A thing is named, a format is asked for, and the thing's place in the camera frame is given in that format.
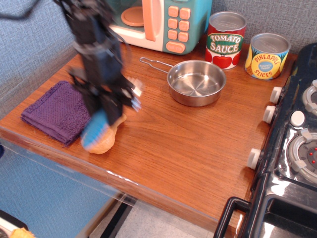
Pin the blue handled metal fork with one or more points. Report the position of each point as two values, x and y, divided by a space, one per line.
125 90

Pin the tomato sauce can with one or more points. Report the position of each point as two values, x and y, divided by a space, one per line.
225 38

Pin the orange toy chicken drumstick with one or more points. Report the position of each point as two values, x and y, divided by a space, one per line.
97 138

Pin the teal toy microwave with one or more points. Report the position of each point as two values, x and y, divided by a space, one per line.
171 26

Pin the purple folded towel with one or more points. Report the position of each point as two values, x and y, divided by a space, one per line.
60 113

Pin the black toy stove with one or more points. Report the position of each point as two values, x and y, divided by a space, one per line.
283 201

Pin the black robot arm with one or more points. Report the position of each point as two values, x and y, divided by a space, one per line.
89 21

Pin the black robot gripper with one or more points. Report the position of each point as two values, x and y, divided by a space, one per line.
100 60

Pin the orange plush toy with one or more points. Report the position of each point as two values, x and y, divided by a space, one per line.
21 233

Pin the pineapple slices can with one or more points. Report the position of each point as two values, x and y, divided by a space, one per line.
267 55

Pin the small steel pan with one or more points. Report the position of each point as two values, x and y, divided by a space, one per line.
193 83

